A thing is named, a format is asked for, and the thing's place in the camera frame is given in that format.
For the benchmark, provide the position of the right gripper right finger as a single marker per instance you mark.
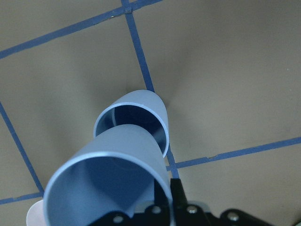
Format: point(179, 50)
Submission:
point(178, 194)

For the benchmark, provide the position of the blue cup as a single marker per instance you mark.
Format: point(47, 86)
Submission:
point(143, 108)
point(116, 171)

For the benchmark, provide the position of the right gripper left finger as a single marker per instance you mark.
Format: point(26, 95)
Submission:
point(161, 210)

